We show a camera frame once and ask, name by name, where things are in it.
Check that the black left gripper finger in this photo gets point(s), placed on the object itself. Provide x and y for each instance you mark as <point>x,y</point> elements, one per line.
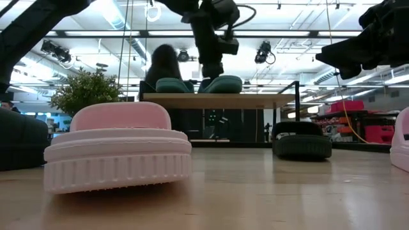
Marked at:
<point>212,70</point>

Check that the black storage rack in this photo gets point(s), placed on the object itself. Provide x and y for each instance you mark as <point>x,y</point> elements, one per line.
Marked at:
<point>351,113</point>

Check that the person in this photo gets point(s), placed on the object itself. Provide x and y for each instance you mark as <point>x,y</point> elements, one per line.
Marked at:
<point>6,105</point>
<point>164,62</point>

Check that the black aluminium table frame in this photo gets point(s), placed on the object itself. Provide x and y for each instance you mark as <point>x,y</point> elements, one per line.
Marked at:
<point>243,144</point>

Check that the silver ventilation duct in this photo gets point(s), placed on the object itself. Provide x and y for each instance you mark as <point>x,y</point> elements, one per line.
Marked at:
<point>115,19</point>

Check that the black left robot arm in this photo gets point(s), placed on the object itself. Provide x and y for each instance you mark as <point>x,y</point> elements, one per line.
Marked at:
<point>28,28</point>

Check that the wooden shelf with black frame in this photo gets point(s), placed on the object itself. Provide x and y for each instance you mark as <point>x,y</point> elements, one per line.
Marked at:
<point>217,100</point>

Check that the green rubber slide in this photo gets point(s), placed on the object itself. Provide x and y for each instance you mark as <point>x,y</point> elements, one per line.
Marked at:
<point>227,84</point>
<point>172,86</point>

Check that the red storage bin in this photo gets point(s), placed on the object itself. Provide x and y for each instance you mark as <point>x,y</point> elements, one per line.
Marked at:
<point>353,106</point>
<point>380,134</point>

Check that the black rubber slide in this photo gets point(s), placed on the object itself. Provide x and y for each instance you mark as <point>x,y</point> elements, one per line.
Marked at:
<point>302,145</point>
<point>22,140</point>

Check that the pink rubber slide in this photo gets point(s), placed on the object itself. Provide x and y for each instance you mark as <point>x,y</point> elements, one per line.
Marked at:
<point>118,159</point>
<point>401,147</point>

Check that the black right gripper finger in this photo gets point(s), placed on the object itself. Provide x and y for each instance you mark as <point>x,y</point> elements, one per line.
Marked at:
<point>346,73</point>
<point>345,56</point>

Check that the green potted plant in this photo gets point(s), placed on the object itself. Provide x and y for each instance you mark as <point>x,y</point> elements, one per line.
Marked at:
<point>83,92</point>

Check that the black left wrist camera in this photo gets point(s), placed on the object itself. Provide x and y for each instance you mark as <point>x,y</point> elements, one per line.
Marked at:
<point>229,46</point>

